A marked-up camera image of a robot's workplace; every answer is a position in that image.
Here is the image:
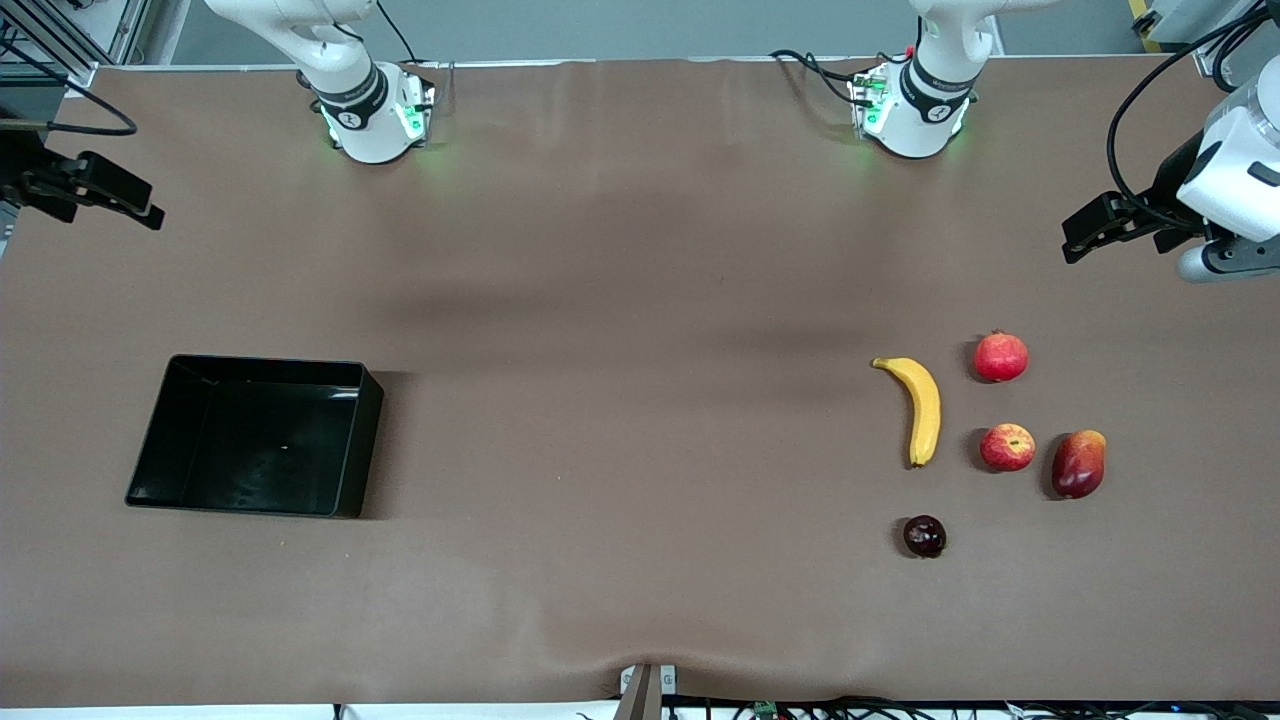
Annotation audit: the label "red yellow apple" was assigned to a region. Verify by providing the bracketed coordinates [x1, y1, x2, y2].
[979, 423, 1037, 473]

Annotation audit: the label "yellow banana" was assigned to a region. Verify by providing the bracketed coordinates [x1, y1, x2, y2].
[871, 356, 943, 469]

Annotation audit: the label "black plastic box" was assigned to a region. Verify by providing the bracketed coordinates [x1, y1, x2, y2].
[125, 354, 385, 519]

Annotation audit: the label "red pomegranate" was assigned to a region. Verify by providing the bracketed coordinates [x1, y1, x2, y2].
[974, 329, 1030, 384]

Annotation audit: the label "red orange mango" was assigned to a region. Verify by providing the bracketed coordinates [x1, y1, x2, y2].
[1050, 429, 1108, 500]

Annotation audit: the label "dark purple plum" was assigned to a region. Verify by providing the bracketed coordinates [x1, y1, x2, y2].
[902, 515, 948, 559]

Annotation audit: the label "brown table cover mat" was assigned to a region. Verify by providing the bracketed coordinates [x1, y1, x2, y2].
[0, 58, 1280, 706]

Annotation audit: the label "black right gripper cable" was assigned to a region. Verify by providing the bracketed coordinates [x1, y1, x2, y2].
[0, 45, 138, 136]

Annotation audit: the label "aluminium frame profile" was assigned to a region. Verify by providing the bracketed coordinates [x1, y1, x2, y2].
[0, 0, 191, 96]
[1130, 0, 1280, 81]

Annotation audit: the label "black right arm base cable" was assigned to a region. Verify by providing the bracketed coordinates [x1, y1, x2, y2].
[375, 0, 416, 63]

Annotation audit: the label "black left arm base cables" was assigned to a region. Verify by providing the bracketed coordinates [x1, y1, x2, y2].
[770, 48, 881, 106]

